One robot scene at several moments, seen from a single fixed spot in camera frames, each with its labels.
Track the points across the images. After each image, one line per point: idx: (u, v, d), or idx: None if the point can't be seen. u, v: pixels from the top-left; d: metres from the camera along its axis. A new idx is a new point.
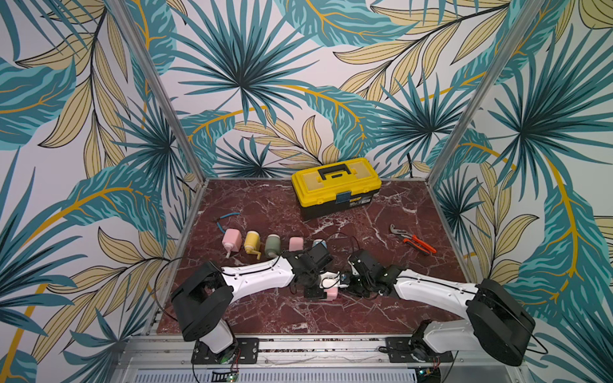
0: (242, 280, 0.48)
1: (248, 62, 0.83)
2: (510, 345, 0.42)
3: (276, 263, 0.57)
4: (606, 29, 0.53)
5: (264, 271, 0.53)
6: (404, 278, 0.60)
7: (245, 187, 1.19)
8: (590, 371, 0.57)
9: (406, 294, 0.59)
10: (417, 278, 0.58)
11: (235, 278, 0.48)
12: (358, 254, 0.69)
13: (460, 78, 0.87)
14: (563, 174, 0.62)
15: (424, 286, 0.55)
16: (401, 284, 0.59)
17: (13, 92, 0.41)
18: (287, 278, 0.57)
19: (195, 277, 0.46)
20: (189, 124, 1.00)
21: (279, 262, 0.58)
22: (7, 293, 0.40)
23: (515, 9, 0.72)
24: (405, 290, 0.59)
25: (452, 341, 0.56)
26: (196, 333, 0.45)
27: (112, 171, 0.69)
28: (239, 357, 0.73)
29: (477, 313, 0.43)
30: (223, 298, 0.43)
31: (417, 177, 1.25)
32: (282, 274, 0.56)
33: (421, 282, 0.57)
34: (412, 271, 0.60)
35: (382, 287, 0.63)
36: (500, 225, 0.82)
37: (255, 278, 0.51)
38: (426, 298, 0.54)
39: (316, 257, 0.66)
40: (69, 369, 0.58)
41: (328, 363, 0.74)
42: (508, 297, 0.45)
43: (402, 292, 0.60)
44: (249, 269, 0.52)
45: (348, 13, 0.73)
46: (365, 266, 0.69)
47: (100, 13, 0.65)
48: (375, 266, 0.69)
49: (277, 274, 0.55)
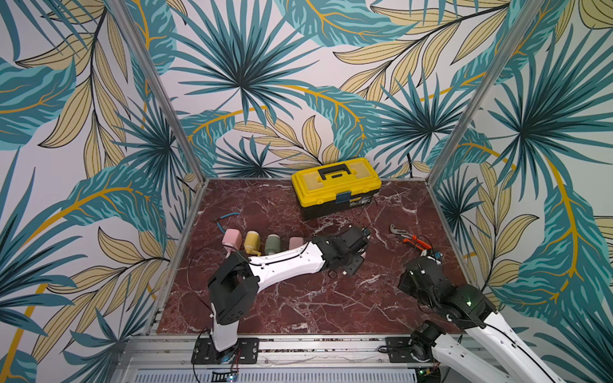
0: (269, 269, 0.48)
1: (248, 63, 0.83)
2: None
3: (304, 250, 0.55)
4: (606, 29, 0.53)
5: (292, 260, 0.52)
6: (492, 333, 0.46)
7: (245, 187, 1.19)
8: (590, 372, 0.57)
9: (477, 337, 0.48)
10: (513, 341, 0.45)
11: (262, 268, 0.48)
12: (423, 262, 0.55)
13: (460, 78, 0.87)
14: (563, 174, 0.62)
15: (518, 355, 0.44)
16: (488, 337, 0.46)
17: (13, 92, 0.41)
18: (318, 266, 0.56)
19: (227, 266, 0.47)
20: (189, 124, 1.00)
21: (309, 248, 0.56)
22: (7, 293, 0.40)
23: (515, 9, 0.72)
24: (487, 340, 0.46)
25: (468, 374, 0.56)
26: (230, 319, 0.47)
27: (112, 171, 0.69)
28: (239, 357, 0.73)
29: None
30: (249, 289, 0.44)
31: (417, 177, 1.25)
32: (312, 262, 0.54)
33: (516, 348, 0.45)
34: (505, 325, 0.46)
35: (452, 311, 0.49)
36: (500, 224, 0.82)
37: (283, 266, 0.50)
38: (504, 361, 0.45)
39: (349, 240, 0.62)
40: (69, 369, 0.58)
41: (328, 363, 0.74)
42: None
43: (476, 334, 0.47)
44: (277, 257, 0.51)
45: (348, 13, 0.73)
46: (430, 280, 0.54)
47: (100, 13, 0.65)
48: (442, 281, 0.54)
49: (306, 262, 0.53)
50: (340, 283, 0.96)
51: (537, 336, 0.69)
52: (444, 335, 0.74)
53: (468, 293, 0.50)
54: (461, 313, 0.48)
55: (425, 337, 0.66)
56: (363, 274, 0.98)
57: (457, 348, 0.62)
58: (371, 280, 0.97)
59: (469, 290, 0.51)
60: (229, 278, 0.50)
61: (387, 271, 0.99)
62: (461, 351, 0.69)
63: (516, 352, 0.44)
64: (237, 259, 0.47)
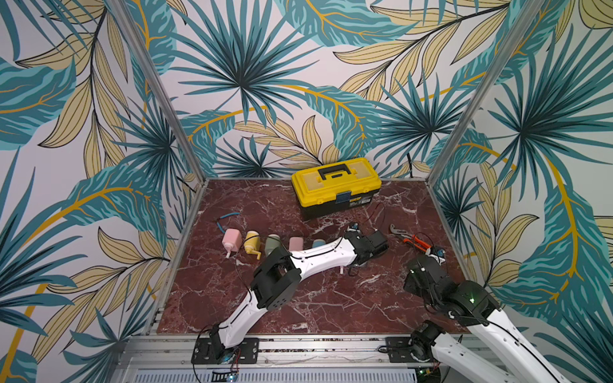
0: (308, 262, 0.54)
1: (249, 63, 0.83)
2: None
3: (338, 245, 0.60)
4: (606, 29, 0.53)
5: (327, 254, 0.57)
6: (496, 331, 0.45)
7: (245, 187, 1.19)
8: (590, 372, 0.57)
9: (480, 334, 0.46)
10: (516, 338, 0.45)
11: (302, 261, 0.54)
12: (423, 261, 0.55)
13: (460, 77, 0.87)
14: (563, 174, 0.62)
15: (521, 353, 0.43)
16: (491, 334, 0.45)
17: (12, 92, 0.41)
18: (350, 258, 0.60)
19: (270, 258, 0.54)
20: (188, 124, 1.00)
21: (342, 243, 0.61)
22: (6, 293, 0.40)
23: (515, 9, 0.72)
24: (490, 337, 0.45)
25: (469, 372, 0.56)
26: (274, 306, 0.53)
27: (112, 171, 0.69)
28: (239, 357, 0.73)
29: None
30: (293, 279, 0.49)
31: (417, 177, 1.25)
32: (346, 256, 0.59)
33: (519, 345, 0.44)
34: (508, 323, 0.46)
35: (455, 308, 0.48)
36: (500, 225, 0.82)
37: (320, 259, 0.56)
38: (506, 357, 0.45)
39: (375, 241, 0.69)
40: (70, 369, 0.58)
41: (328, 363, 0.74)
42: None
43: (480, 332, 0.46)
44: (315, 250, 0.57)
45: (348, 13, 0.73)
46: (431, 278, 0.53)
47: (100, 13, 0.65)
48: (444, 278, 0.54)
49: (341, 255, 0.58)
50: (340, 283, 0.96)
51: (537, 336, 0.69)
52: (444, 334, 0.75)
53: (470, 290, 0.49)
54: (464, 309, 0.47)
55: (424, 337, 0.67)
56: (364, 274, 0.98)
57: (457, 347, 0.62)
58: (371, 280, 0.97)
59: (472, 287, 0.50)
60: (273, 270, 0.57)
61: (387, 270, 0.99)
62: (461, 350, 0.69)
63: (518, 349, 0.44)
64: (280, 253, 0.53)
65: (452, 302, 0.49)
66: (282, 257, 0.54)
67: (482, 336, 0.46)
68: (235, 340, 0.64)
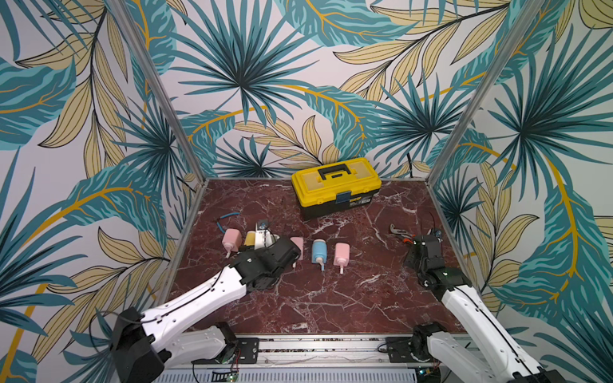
0: (169, 319, 0.42)
1: (248, 62, 0.83)
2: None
3: (217, 280, 0.49)
4: (606, 29, 0.53)
5: (200, 298, 0.45)
6: (460, 297, 0.53)
7: (245, 187, 1.19)
8: (591, 372, 0.56)
9: (451, 307, 0.54)
10: (477, 306, 0.51)
11: (158, 321, 0.41)
12: (429, 238, 0.62)
13: (460, 78, 0.87)
14: (563, 174, 0.62)
15: (478, 316, 0.49)
16: (454, 298, 0.53)
17: (13, 92, 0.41)
18: (239, 290, 0.49)
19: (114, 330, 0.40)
20: (188, 124, 1.00)
21: (223, 277, 0.49)
22: (7, 293, 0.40)
23: (515, 9, 0.72)
24: (454, 303, 0.53)
25: (458, 365, 0.54)
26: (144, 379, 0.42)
27: (112, 171, 0.69)
28: (239, 357, 0.73)
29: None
30: (141, 353, 0.38)
31: (417, 177, 1.25)
32: (231, 291, 0.48)
33: (479, 311, 0.50)
34: (477, 298, 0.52)
35: (432, 279, 0.58)
36: (500, 225, 0.82)
37: (188, 309, 0.44)
38: (469, 327, 0.49)
39: (278, 254, 0.57)
40: (69, 369, 0.58)
41: (328, 363, 0.74)
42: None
43: (449, 302, 0.54)
44: (180, 300, 0.45)
45: (348, 13, 0.73)
46: (428, 252, 0.62)
47: (100, 13, 0.65)
48: (437, 257, 0.62)
49: (221, 294, 0.47)
50: (340, 283, 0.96)
51: (537, 336, 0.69)
52: (441, 332, 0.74)
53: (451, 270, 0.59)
54: (437, 282, 0.57)
55: (425, 329, 0.68)
56: (363, 274, 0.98)
57: (451, 341, 0.62)
58: (371, 280, 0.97)
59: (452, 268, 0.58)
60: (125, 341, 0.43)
61: (387, 270, 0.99)
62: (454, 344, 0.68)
63: (478, 315, 0.49)
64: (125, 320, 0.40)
65: (433, 275, 0.58)
66: (126, 325, 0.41)
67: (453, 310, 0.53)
68: (213, 344, 0.60)
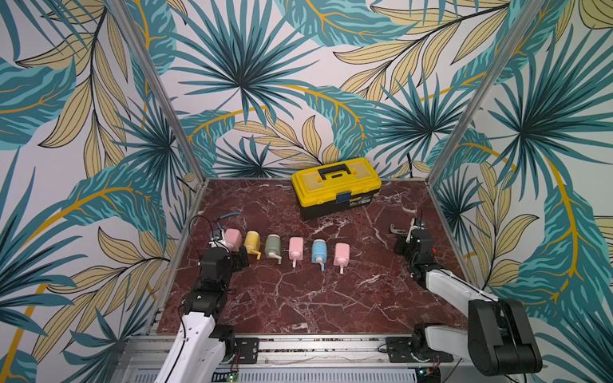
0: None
1: (248, 63, 0.83)
2: (491, 354, 0.42)
3: (184, 332, 0.50)
4: (606, 29, 0.53)
5: (184, 352, 0.48)
6: (437, 274, 0.62)
7: (245, 187, 1.19)
8: (590, 372, 0.57)
9: (433, 285, 0.62)
10: (448, 274, 0.61)
11: None
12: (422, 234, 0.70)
13: (460, 78, 0.87)
14: (563, 174, 0.62)
15: (448, 278, 0.59)
16: (432, 276, 0.63)
17: (13, 92, 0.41)
18: (208, 322, 0.53)
19: None
20: (189, 124, 1.00)
21: (187, 325, 0.51)
22: (7, 293, 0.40)
23: (515, 9, 0.72)
24: (434, 278, 0.62)
25: (451, 340, 0.55)
26: None
27: (112, 171, 0.69)
28: (239, 357, 0.73)
29: (478, 306, 0.45)
30: None
31: (417, 177, 1.25)
32: (203, 327, 0.52)
33: (450, 277, 0.60)
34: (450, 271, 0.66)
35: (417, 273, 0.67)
36: (500, 225, 0.82)
37: (180, 366, 0.46)
38: (447, 293, 0.57)
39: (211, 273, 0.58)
40: (69, 369, 0.58)
41: (328, 363, 0.74)
42: (525, 325, 0.44)
43: (431, 281, 0.63)
44: (165, 368, 0.45)
45: (348, 13, 0.73)
46: (421, 247, 0.70)
47: (100, 13, 0.65)
48: (426, 253, 0.70)
49: (198, 333, 0.51)
50: (340, 283, 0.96)
51: (537, 336, 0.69)
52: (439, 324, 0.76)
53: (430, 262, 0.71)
54: (421, 275, 0.67)
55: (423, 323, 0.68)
56: (363, 274, 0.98)
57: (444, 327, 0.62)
58: (371, 280, 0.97)
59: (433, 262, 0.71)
60: None
61: (388, 270, 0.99)
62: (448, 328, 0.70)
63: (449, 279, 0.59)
64: None
65: (418, 269, 0.68)
66: None
67: (433, 287, 0.62)
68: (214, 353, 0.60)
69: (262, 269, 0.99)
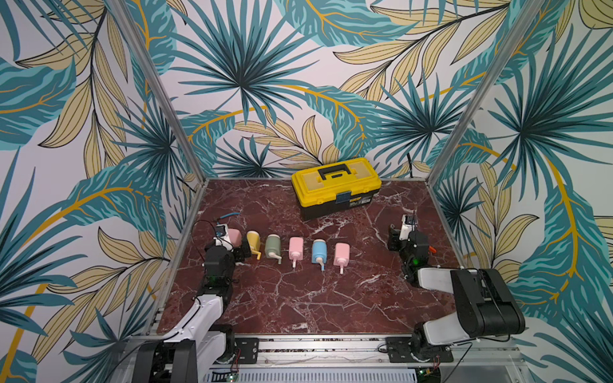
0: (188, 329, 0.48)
1: (249, 63, 0.83)
2: (475, 311, 0.45)
3: (199, 299, 0.59)
4: (607, 29, 0.53)
5: (199, 310, 0.54)
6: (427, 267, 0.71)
7: (245, 187, 1.19)
8: (590, 371, 0.57)
9: (422, 278, 0.67)
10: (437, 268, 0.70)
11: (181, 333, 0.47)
12: (420, 239, 0.72)
13: (460, 78, 0.87)
14: (563, 174, 0.62)
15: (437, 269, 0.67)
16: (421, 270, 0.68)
17: (13, 92, 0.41)
18: (219, 304, 0.60)
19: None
20: (189, 124, 1.00)
21: (202, 298, 0.59)
22: (7, 293, 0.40)
23: (515, 9, 0.72)
24: (424, 272, 0.67)
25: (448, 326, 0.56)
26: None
27: (112, 171, 0.69)
28: (239, 357, 0.73)
29: (457, 273, 0.50)
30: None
31: (417, 177, 1.25)
32: (215, 302, 0.59)
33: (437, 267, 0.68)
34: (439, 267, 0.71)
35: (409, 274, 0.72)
36: (500, 225, 0.82)
37: (197, 319, 0.52)
38: (435, 280, 0.62)
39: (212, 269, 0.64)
40: (69, 369, 0.58)
41: (328, 363, 0.74)
42: (501, 289, 0.48)
43: (421, 274, 0.68)
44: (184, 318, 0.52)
45: (348, 13, 0.73)
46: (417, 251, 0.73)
47: (100, 13, 0.65)
48: (421, 255, 0.72)
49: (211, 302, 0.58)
50: (340, 283, 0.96)
51: (537, 336, 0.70)
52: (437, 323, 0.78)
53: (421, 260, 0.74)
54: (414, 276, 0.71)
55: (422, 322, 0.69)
56: (363, 274, 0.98)
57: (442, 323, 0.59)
58: (371, 280, 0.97)
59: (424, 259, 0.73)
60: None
61: (387, 270, 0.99)
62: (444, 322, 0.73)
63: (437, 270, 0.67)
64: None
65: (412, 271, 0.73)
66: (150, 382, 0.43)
67: (425, 282, 0.66)
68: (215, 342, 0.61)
69: (262, 269, 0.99)
